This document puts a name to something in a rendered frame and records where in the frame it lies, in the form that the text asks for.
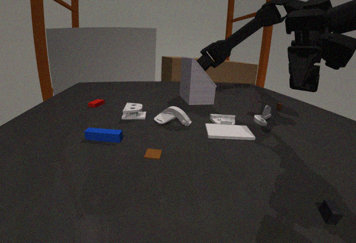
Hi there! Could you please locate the orange flat plate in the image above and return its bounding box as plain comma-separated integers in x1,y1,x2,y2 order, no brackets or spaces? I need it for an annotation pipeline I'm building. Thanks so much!
144,148,162,160

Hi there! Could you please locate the small red block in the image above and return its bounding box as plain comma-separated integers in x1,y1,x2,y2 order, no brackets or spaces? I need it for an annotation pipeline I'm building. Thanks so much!
88,99,105,108

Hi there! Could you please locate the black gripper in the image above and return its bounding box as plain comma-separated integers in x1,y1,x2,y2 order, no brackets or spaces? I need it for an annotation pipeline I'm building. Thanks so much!
285,8,327,92

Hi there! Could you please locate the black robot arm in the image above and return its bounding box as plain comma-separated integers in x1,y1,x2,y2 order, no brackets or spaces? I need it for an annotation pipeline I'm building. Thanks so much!
197,0,356,71

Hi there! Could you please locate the blue rectangular block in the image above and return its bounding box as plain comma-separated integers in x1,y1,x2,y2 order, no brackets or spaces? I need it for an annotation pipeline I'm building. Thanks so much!
84,127,123,143

